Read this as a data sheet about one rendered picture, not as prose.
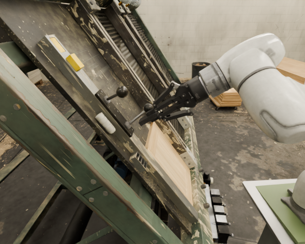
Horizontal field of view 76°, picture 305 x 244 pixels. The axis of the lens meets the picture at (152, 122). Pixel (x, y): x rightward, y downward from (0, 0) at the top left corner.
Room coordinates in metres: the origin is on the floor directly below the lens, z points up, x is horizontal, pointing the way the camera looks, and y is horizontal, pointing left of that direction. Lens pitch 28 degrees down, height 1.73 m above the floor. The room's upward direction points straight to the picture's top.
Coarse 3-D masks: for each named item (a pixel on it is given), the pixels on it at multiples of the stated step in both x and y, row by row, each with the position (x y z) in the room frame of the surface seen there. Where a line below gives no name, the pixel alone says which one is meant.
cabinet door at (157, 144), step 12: (156, 132) 0.89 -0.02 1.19; (156, 144) 0.79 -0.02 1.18; (168, 144) 0.91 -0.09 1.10; (156, 156) 0.72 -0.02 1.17; (168, 156) 0.82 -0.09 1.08; (180, 156) 0.94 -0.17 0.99; (168, 168) 0.73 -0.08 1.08; (180, 168) 0.84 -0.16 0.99; (180, 180) 0.74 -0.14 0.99; (192, 204) 0.67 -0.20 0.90
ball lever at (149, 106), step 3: (147, 105) 0.66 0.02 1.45; (150, 105) 0.66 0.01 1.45; (144, 108) 0.66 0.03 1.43; (147, 108) 0.65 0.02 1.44; (150, 108) 0.66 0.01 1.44; (144, 111) 0.66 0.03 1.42; (138, 114) 0.66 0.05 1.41; (141, 114) 0.65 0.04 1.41; (135, 117) 0.65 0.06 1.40; (138, 117) 0.65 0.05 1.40; (132, 120) 0.64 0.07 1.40; (135, 120) 0.64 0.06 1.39; (126, 123) 0.62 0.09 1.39; (129, 123) 0.63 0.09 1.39; (126, 126) 0.62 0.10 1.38; (129, 126) 0.62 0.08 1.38
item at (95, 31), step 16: (80, 0) 1.00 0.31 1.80; (80, 16) 1.00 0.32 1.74; (96, 32) 0.99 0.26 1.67; (112, 48) 0.98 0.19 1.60; (112, 64) 0.98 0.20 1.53; (128, 64) 1.02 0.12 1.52; (128, 80) 0.98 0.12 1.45; (144, 96) 0.97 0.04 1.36; (160, 128) 0.96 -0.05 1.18; (176, 144) 0.95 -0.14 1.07; (192, 160) 0.94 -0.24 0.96
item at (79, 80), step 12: (48, 36) 0.64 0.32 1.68; (48, 48) 0.63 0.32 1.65; (60, 60) 0.63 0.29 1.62; (72, 72) 0.62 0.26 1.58; (84, 72) 0.67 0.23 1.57; (72, 84) 0.62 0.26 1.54; (84, 84) 0.62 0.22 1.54; (84, 96) 0.62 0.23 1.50; (96, 108) 0.62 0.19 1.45; (120, 132) 0.61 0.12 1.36; (132, 144) 0.60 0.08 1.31; (144, 156) 0.60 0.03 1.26; (156, 168) 0.60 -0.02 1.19; (156, 180) 0.59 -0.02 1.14; (168, 180) 0.61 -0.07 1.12; (168, 192) 0.59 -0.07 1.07; (180, 192) 0.62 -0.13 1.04; (180, 204) 0.58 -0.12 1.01; (192, 216) 0.58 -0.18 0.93
